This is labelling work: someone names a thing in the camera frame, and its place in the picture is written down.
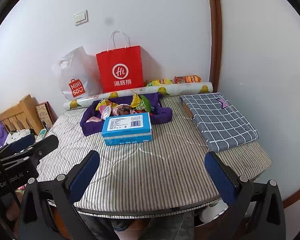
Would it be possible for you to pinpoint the pink wafer packet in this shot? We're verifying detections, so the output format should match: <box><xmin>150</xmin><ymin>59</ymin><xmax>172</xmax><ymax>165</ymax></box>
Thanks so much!
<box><xmin>86</xmin><ymin>116</ymin><xmax>103</xmax><ymax>123</ymax></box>

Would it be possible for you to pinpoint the pink strawberry snack packet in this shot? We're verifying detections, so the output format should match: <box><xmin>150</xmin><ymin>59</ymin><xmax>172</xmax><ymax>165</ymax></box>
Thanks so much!
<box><xmin>99</xmin><ymin>104</ymin><xmax>136</xmax><ymax>120</ymax></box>

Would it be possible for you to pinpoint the yellow chips bag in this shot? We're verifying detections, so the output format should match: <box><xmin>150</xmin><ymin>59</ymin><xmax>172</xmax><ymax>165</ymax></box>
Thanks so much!
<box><xmin>130</xmin><ymin>93</ymin><xmax>141</xmax><ymax>108</ymax></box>

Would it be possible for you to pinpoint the green chips bag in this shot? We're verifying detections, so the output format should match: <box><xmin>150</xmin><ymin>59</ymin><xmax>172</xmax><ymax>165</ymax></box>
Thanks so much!
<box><xmin>135</xmin><ymin>95</ymin><xmax>152</xmax><ymax>113</ymax></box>

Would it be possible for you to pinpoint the white spotted plush toy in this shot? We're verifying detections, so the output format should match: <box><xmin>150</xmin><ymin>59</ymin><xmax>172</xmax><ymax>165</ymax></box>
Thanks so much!
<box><xmin>4</xmin><ymin>129</ymin><xmax>31</xmax><ymax>145</ymax></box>

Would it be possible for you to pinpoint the wooden headboard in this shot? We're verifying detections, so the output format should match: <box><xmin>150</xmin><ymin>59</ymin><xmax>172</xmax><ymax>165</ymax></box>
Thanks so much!
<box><xmin>0</xmin><ymin>94</ymin><xmax>44</xmax><ymax>135</ymax></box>

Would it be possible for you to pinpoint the brown patterned box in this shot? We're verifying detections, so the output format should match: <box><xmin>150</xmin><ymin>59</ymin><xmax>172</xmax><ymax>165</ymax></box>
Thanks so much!
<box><xmin>36</xmin><ymin>101</ymin><xmax>57</xmax><ymax>131</ymax></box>

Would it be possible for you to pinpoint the pink yellow snack bag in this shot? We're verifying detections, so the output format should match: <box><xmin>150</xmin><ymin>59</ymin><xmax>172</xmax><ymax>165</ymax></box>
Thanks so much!
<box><xmin>95</xmin><ymin>99</ymin><xmax>118</xmax><ymax>112</ymax></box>

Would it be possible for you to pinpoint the white Miniso plastic bag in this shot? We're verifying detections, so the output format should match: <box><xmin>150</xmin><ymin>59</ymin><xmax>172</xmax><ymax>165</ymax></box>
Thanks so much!
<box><xmin>52</xmin><ymin>46</ymin><xmax>102</xmax><ymax>101</ymax></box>

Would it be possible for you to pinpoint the blue white tissue box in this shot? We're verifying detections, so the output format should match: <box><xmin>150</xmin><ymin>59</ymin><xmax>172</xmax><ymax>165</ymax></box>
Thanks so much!
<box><xmin>101</xmin><ymin>113</ymin><xmax>152</xmax><ymax>146</ymax></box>

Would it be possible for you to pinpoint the grey checked folded cloth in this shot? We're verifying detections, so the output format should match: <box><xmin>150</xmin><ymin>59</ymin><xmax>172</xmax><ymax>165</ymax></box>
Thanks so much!
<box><xmin>179</xmin><ymin>93</ymin><xmax>258</xmax><ymax>152</ymax></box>

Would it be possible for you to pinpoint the striped mattress pad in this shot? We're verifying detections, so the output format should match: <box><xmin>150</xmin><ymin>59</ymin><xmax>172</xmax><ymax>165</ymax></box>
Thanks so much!
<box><xmin>36</xmin><ymin>92</ymin><xmax>273</xmax><ymax>219</ymax></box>

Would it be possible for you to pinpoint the red paper shopping bag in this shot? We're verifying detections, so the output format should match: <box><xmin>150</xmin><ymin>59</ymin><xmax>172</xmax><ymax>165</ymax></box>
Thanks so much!
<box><xmin>96</xmin><ymin>30</ymin><xmax>143</xmax><ymax>93</ymax></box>

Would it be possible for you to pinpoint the purple towel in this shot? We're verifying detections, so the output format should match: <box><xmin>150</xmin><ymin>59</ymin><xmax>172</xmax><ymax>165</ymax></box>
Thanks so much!
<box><xmin>80</xmin><ymin>93</ymin><xmax>172</xmax><ymax>137</ymax></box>

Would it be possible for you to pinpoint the lemon print wallpaper roll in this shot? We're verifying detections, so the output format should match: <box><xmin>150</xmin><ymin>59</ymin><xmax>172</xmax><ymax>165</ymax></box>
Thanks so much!
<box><xmin>63</xmin><ymin>82</ymin><xmax>213</xmax><ymax>111</ymax></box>

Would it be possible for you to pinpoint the white wall switch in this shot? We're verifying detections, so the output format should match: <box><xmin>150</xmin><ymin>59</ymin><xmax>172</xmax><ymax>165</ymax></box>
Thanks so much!
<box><xmin>74</xmin><ymin>10</ymin><xmax>89</xmax><ymax>26</ymax></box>

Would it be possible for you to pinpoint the yellow snack bag by wall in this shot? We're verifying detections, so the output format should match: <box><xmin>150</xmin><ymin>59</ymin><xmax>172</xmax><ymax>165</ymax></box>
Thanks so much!
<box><xmin>147</xmin><ymin>79</ymin><xmax>173</xmax><ymax>87</ymax></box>

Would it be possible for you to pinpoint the orange snack bag by wall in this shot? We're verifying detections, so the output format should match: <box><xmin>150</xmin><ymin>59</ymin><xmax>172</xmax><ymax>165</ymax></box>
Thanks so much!
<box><xmin>174</xmin><ymin>75</ymin><xmax>201</xmax><ymax>83</ymax></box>

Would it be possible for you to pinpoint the brown wooden door frame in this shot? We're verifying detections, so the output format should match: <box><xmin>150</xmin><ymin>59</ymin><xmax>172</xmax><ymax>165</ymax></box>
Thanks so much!
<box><xmin>209</xmin><ymin>0</ymin><xmax>223</xmax><ymax>92</ymax></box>

